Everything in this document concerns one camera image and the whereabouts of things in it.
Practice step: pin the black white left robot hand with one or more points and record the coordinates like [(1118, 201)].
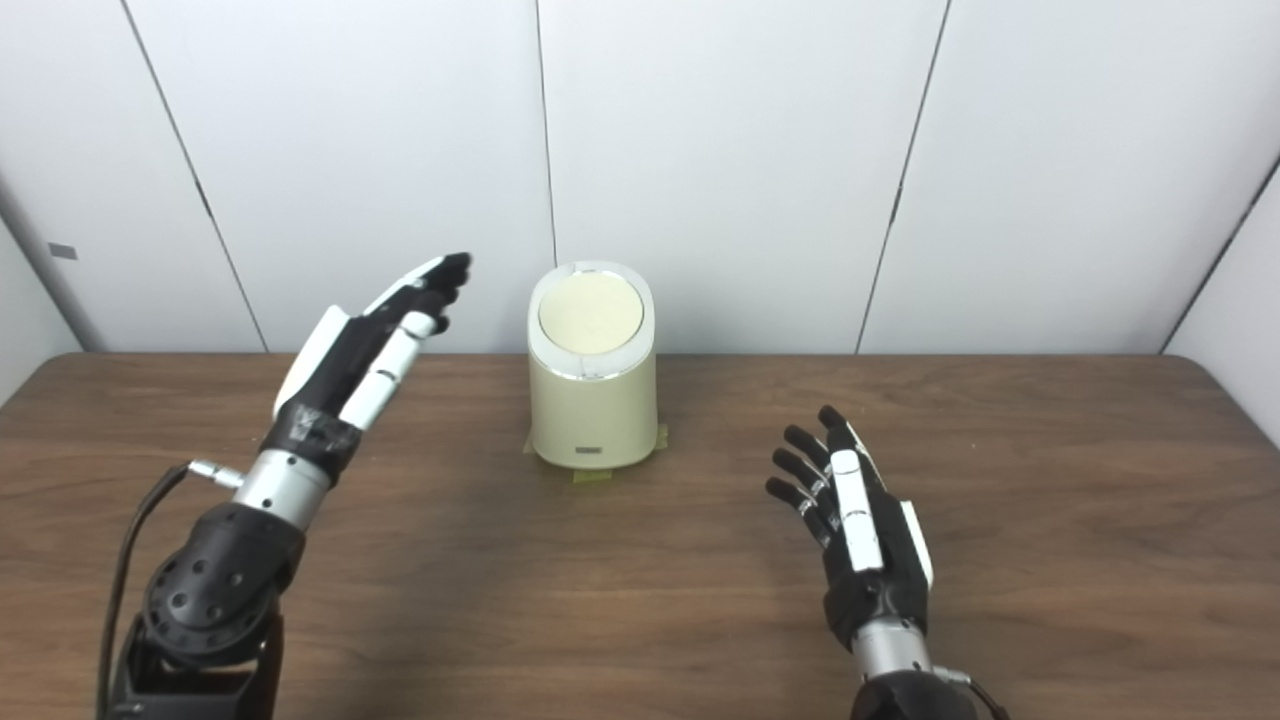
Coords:
[(340, 370)]

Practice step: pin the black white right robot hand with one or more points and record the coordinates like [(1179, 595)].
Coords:
[(875, 560)]

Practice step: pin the cream-colored bin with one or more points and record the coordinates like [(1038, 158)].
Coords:
[(592, 415)]

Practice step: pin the round cream bin lid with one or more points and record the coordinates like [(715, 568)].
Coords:
[(591, 312)]

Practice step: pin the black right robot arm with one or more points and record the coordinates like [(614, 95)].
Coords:
[(910, 690)]

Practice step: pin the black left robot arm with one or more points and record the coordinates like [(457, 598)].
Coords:
[(215, 590)]

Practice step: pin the gray wall sticker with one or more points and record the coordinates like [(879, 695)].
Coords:
[(63, 252)]

